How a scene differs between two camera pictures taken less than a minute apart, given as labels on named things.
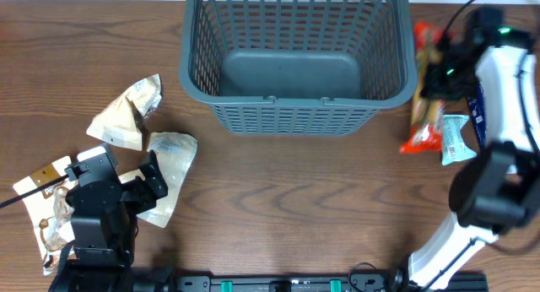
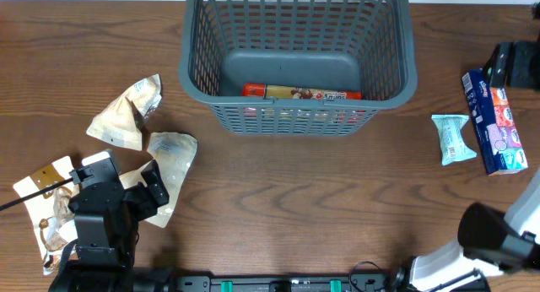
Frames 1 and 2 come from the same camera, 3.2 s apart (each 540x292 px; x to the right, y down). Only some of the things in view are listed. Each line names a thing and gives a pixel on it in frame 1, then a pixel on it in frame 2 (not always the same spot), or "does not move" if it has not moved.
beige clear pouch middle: (175, 152) does not move
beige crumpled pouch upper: (121, 122) does not move
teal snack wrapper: (454, 146) does not move
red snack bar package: (426, 134) to (263, 90)
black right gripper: (435, 90) to (509, 67)
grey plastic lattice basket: (298, 62) does not move
